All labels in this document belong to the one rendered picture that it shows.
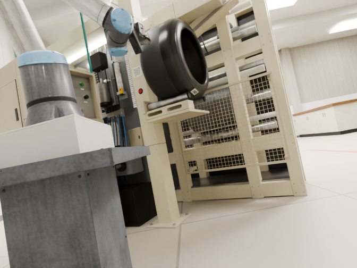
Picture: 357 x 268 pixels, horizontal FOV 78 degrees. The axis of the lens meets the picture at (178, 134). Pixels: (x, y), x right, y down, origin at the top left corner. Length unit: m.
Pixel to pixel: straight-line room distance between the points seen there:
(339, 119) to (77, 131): 7.60
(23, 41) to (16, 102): 0.61
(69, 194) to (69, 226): 0.08
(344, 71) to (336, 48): 1.02
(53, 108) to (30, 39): 0.41
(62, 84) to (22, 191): 0.34
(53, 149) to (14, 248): 0.30
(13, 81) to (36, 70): 0.85
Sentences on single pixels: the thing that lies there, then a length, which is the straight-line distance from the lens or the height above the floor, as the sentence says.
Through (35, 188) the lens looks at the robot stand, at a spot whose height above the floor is 0.53.
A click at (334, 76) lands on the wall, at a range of 11.20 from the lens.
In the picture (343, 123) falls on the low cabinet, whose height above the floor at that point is 0.30.
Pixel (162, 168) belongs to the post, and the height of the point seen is 0.43.
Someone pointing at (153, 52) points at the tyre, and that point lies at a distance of 1.54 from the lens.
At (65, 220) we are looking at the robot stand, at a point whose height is 0.43.
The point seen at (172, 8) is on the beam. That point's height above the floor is 1.73.
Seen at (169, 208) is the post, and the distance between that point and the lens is 1.79.
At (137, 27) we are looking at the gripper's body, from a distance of 1.37.
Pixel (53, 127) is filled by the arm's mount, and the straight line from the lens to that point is 0.67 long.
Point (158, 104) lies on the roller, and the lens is 1.62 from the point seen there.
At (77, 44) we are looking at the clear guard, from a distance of 2.01.
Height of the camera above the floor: 0.57
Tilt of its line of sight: 3 degrees up
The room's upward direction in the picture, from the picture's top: 11 degrees counter-clockwise
